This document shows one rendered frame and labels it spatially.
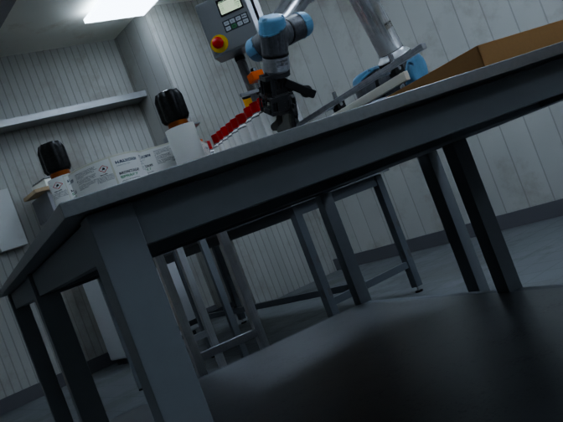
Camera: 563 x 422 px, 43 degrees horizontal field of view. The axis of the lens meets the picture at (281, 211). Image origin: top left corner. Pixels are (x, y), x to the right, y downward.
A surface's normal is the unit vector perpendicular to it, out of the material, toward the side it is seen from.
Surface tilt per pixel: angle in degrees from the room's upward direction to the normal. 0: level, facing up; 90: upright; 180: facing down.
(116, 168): 90
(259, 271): 90
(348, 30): 90
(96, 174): 90
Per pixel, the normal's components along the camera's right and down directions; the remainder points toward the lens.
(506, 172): -0.76, 0.28
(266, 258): 0.55, -0.22
